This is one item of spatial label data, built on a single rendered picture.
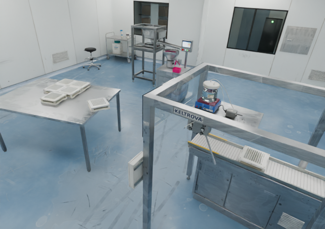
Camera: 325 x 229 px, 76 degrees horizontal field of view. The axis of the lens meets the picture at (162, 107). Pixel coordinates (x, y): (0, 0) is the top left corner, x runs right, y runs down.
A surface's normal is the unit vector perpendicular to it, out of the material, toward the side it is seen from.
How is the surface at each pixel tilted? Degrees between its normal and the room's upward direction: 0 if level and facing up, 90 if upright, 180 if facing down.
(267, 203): 90
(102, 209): 0
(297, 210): 90
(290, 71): 90
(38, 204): 0
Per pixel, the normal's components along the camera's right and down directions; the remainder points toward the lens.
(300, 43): -0.42, 0.41
